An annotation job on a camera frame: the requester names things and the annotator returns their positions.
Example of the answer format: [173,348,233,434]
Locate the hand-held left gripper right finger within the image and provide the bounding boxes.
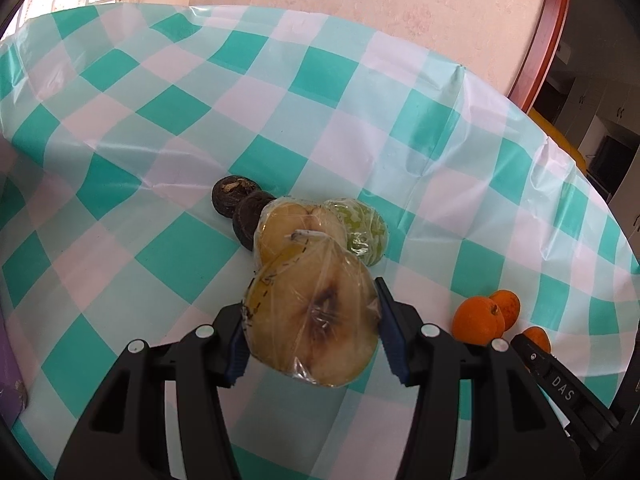
[374,276,586,480]

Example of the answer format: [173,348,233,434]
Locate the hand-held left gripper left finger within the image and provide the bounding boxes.
[54,302,251,480]

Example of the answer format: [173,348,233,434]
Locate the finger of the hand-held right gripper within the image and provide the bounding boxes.
[510,332,556,377]

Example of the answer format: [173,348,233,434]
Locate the large plastic-wrapped pear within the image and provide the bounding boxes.
[242,246,381,388]

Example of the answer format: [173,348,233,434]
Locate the plastic-wrapped green fruit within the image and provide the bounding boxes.
[324,198,389,267]

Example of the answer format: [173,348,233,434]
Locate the orange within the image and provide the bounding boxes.
[522,326,552,355]
[489,289,521,331]
[452,296,507,346]

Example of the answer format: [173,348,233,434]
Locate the small plastic-wrapped pear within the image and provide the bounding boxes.
[254,197,348,266]

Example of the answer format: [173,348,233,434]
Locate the dark brown round fruit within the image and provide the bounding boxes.
[211,175,258,218]
[232,191,277,252]

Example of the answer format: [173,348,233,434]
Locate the yellow seat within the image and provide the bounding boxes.
[529,108,588,176]

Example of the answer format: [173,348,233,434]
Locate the teal checked tablecloth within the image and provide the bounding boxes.
[0,2,640,480]

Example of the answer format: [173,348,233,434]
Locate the purple box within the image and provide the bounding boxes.
[0,305,28,423]

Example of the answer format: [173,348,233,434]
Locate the dark cabinets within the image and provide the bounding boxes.
[547,35,640,206]

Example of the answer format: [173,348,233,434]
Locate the wooden door frame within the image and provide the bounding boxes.
[506,0,573,113]

